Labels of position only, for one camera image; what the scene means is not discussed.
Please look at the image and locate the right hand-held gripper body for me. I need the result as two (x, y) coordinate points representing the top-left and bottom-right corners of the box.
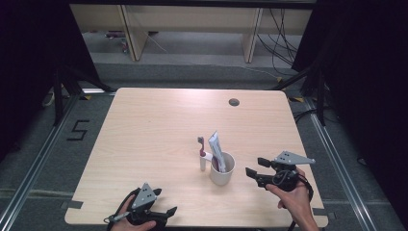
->
(266, 150), (316, 193)

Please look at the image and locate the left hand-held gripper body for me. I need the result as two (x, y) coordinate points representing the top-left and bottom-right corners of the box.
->
(126, 182), (167, 227)

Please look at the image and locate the white cup with handle holder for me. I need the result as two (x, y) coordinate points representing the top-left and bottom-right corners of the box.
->
(199, 151), (236, 187)

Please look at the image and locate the white toothpaste tube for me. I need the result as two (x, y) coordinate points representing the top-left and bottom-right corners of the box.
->
(208, 130), (228, 173)

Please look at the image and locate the pink toothbrush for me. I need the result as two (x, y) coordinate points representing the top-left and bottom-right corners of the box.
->
(196, 136), (208, 158)

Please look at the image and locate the person's left hand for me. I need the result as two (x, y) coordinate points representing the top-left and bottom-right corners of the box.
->
(110, 194), (158, 231)

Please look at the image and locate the person's right hand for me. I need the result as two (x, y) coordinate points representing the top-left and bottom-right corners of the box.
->
(265, 167), (311, 213)

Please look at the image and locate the silver plug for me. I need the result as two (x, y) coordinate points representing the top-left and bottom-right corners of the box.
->
(103, 211), (131, 224)

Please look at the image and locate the black metal stand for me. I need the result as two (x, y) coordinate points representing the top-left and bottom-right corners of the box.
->
(272, 61), (327, 127)
(52, 62), (116, 127)

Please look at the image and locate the black tape strip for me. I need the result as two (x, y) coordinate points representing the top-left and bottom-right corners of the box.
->
(61, 200), (85, 210)

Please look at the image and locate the black curtain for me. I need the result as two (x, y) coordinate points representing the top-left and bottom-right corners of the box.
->
(0, 0), (101, 162)
(292, 0), (408, 222)

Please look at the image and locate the red thing under desk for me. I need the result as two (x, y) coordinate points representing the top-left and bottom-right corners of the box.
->
(104, 30), (130, 54)

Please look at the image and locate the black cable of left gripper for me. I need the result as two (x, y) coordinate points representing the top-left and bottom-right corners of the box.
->
(106, 188), (140, 231)

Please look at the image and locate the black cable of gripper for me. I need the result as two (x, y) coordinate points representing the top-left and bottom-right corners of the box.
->
(106, 188), (140, 231)
(297, 174), (315, 206)

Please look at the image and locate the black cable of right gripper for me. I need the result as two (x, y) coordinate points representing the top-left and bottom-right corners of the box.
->
(297, 174), (315, 206)

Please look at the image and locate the black floor cable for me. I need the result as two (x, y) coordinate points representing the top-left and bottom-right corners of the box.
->
(292, 108), (319, 125)

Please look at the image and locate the aluminium floor rail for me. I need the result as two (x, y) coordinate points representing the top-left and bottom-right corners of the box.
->
(304, 95), (377, 231)
(0, 94), (81, 231)

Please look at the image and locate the bundle of black hanging cables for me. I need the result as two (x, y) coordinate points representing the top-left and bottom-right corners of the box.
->
(256, 8), (300, 76)

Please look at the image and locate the light wooden desk frame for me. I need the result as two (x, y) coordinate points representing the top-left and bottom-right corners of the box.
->
(70, 3), (314, 64)

